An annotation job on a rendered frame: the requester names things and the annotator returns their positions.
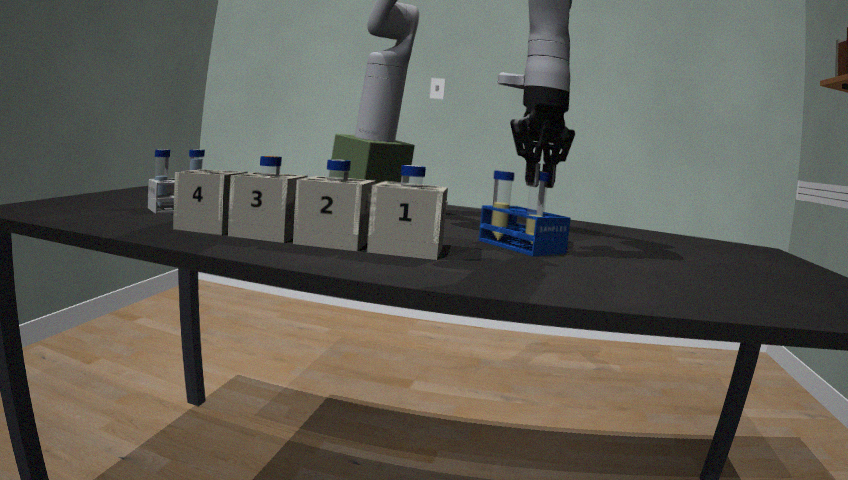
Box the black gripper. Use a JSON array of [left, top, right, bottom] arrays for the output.
[[510, 86, 575, 188]]

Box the white tube rack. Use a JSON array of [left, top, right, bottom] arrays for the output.
[[148, 179, 175, 214]]

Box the blue tube rack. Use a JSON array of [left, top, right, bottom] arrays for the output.
[[479, 205, 571, 256]]

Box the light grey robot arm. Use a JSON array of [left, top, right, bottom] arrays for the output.
[[355, 0, 572, 142]]

